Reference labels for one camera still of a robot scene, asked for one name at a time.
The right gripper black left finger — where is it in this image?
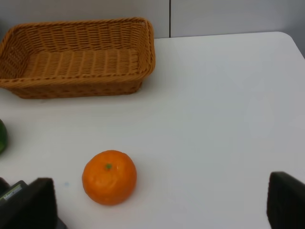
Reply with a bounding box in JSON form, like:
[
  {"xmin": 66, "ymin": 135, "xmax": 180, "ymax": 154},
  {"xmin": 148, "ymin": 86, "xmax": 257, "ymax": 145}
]
[{"xmin": 0, "ymin": 178, "xmax": 67, "ymax": 229}]

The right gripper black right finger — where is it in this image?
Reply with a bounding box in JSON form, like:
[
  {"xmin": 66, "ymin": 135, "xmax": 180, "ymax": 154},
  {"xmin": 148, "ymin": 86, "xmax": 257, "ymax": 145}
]
[{"xmin": 266, "ymin": 172, "xmax": 305, "ymax": 229}]

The green lime fruit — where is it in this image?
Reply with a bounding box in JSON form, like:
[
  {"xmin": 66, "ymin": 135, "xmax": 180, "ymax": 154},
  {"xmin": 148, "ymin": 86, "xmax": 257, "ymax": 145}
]
[{"xmin": 0, "ymin": 120, "xmax": 8, "ymax": 154}]

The orange mandarin fruit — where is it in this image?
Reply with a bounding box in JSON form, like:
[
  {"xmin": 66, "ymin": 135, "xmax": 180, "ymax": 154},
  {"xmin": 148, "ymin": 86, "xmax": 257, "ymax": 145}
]
[{"xmin": 82, "ymin": 150, "xmax": 137, "ymax": 206}]

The orange wicker basket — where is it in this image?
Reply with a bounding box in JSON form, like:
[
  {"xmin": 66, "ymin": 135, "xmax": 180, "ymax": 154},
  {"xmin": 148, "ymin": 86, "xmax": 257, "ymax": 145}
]
[{"xmin": 0, "ymin": 17, "xmax": 156, "ymax": 99}]

